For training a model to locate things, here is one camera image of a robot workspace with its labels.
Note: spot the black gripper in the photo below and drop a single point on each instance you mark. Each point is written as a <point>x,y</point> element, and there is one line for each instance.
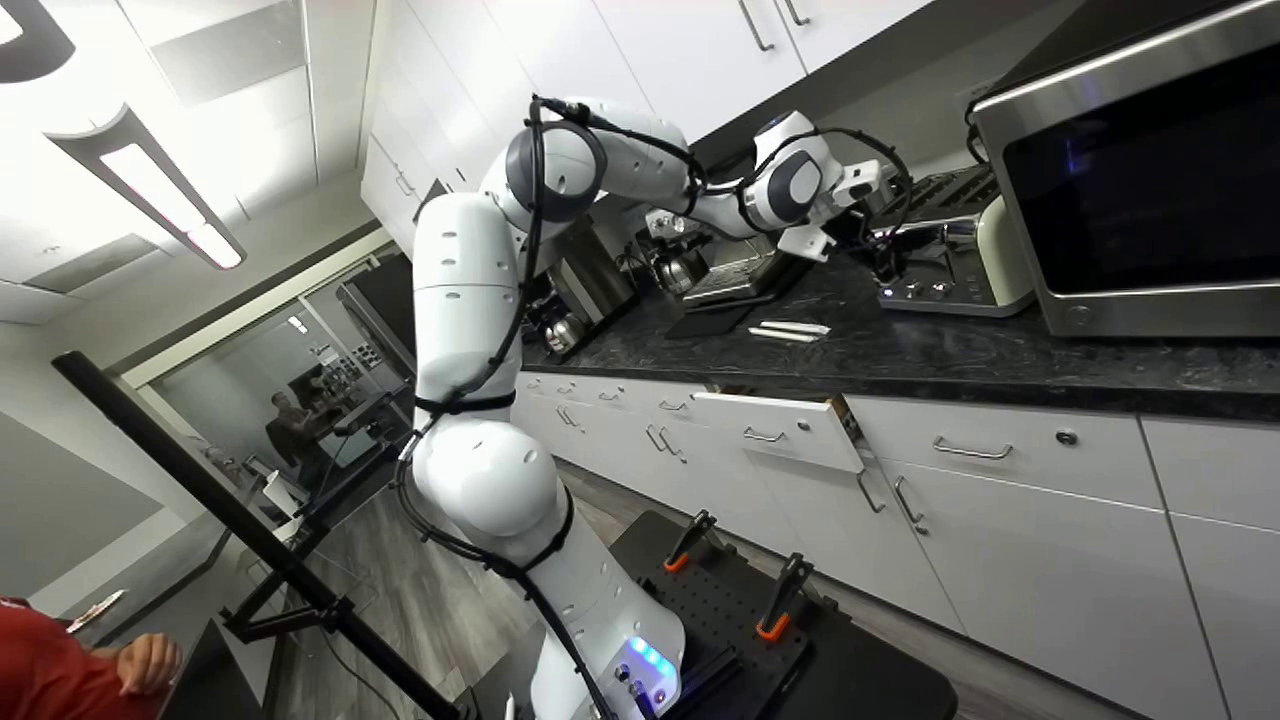
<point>868,215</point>

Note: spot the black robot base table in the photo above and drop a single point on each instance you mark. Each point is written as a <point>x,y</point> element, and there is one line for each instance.
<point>820,670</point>

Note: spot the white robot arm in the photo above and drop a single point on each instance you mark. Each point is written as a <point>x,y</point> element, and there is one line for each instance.
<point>477,256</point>

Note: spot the red sleeved forearm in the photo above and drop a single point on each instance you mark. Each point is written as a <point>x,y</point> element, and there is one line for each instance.
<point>52,676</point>

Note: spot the cream and silver toaster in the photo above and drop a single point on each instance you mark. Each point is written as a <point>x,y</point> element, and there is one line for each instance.
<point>947,251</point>

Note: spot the person's hand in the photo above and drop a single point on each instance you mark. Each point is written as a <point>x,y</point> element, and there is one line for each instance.
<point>145,664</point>

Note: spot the open white drawer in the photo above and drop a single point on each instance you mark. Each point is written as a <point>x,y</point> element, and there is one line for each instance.
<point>786,428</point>

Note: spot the stainless steel microwave oven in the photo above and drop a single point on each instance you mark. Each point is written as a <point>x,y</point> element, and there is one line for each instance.
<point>1143,165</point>

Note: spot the white cabinet door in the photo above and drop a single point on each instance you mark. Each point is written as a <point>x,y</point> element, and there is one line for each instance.
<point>1052,544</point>

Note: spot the orange black clamp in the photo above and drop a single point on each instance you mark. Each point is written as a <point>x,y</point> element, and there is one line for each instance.
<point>686,541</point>
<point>786,596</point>

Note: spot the white upper cabinets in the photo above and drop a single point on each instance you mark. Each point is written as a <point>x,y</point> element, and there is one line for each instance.
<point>451,78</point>

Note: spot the black tripod stand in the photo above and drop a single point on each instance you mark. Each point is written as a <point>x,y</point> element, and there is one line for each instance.
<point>320,607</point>

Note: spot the ceiling light fixture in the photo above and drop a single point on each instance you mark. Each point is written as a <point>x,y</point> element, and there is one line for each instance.
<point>136,171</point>

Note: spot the white drawer with handle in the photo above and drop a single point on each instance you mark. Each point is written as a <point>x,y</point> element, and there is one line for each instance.
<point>608,425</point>

